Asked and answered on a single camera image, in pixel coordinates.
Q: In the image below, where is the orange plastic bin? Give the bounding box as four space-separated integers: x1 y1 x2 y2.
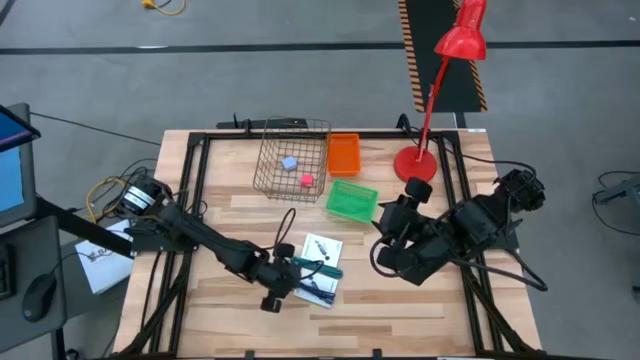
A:
327 132 362 178

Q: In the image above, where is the white card reader box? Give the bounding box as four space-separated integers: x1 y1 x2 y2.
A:
301 231 345 271
293 269 341 308

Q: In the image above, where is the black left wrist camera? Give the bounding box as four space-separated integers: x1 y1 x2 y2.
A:
259 294 284 314

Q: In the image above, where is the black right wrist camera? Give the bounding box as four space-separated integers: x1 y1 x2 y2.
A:
404 177 434 204

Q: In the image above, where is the green plastic bin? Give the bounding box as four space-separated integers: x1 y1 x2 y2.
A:
325 179 380 224

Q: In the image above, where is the black striped floor mat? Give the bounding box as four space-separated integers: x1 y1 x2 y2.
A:
398 0 489 114

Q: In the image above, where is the black keyboard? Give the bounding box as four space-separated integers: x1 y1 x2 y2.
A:
0 243 15 301

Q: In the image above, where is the red desk lamp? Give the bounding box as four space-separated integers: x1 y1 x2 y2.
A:
393 0 489 184

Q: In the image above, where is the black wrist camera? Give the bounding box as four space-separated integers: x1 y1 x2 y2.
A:
404 177 434 204
259 294 284 314

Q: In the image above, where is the brass wire basket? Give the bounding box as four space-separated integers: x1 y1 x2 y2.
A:
252 116 332 204

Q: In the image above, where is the white printed paper sheet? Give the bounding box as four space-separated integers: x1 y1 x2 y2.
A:
74 219 135 295

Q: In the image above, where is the black device bar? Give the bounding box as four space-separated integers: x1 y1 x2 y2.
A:
215 113 310 132

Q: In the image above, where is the black diagonal support bar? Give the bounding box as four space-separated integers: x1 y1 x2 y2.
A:
34 196 135 259

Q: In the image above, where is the grey framed computer monitor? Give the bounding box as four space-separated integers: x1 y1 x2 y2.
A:
0 102 39 229

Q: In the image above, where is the purple cable bundle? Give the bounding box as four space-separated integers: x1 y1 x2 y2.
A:
298 279 337 307

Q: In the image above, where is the dark tilted screen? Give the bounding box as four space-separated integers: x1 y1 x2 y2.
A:
0 104 42 153

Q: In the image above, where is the grey stand base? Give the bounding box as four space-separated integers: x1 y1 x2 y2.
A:
592 172 640 236

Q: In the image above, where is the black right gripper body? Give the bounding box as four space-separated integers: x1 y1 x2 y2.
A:
378 196 437 239

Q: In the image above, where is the grey side desk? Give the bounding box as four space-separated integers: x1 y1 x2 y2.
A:
0 214 69 354

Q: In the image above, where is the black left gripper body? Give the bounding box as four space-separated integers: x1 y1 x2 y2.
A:
257 243 304 299

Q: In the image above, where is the yellow floor cable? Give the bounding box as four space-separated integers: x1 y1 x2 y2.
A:
141 0 187 16

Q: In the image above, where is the black computer mouse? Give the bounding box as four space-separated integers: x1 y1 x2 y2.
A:
21 273 58 323

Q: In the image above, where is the yellow coiled cable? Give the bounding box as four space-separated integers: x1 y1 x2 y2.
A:
85 175 129 225

